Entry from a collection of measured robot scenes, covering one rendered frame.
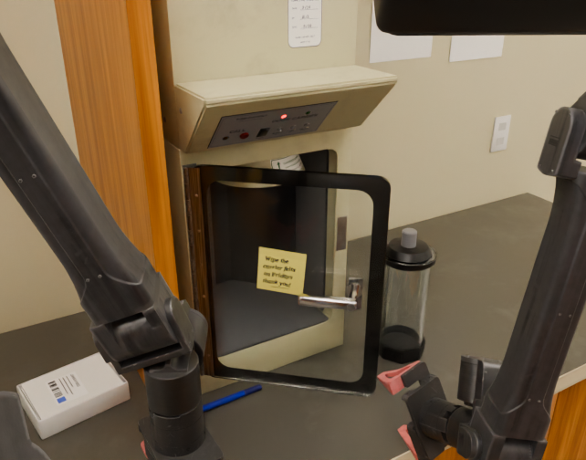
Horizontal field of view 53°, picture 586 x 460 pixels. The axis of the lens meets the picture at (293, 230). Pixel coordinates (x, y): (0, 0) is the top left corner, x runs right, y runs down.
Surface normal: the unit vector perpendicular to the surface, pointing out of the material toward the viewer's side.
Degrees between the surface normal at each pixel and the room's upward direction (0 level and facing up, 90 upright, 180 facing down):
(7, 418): 71
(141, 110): 90
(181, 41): 90
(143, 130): 90
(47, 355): 0
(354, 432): 0
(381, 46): 90
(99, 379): 0
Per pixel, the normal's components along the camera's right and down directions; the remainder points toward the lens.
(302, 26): 0.50, 0.37
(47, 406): 0.00, -0.90
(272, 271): -0.19, 0.42
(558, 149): -0.98, -0.14
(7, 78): 0.95, -0.29
